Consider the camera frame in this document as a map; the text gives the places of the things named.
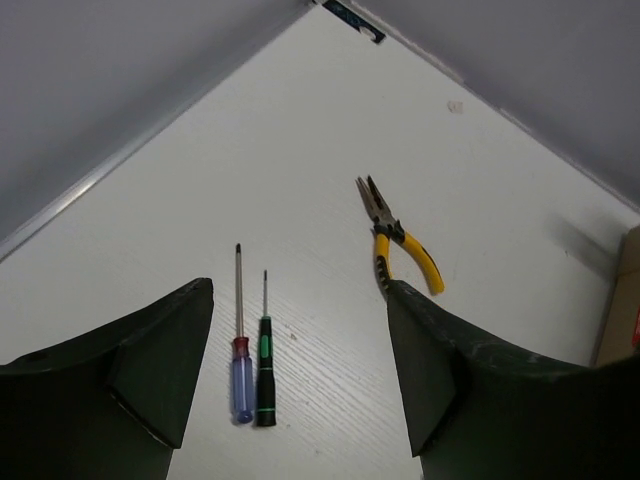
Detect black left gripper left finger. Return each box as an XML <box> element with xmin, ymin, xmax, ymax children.
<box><xmin>1</xmin><ymin>278</ymin><xmax>214</xmax><ymax>479</ymax></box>

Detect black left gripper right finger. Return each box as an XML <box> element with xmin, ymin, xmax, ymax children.
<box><xmin>386</xmin><ymin>280</ymin><xmax>639</xmax><ymax>479</ymax></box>

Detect tan plastic toolbox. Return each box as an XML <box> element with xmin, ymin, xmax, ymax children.
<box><xmin>594</xmin><ymin>226</ymin><xmax>640</xmax><ymax>367</ymax></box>

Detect yellow black pliers near arm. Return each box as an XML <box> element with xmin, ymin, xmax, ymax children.
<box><xmin>356</xmin><ymin>176</ymin><xmax>445</xmax><ymax>295</ymax></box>

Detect blue red screwdriver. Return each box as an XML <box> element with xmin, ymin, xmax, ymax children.
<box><xmin>231</xmin><ymin>243</ymin><xmax>254</xmax><ymax>425</ymax></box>

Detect green black screwdriver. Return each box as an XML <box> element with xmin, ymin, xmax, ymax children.
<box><xmin>255</xmin><ymin>271</ymin><xmax>277</xmax><ymax>427</ymax></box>

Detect blue table label left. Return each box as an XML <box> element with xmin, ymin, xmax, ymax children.
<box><xmin>318</xmin><ymin>0</ymin><xmax>386</xmax><ymax>45</ymax></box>

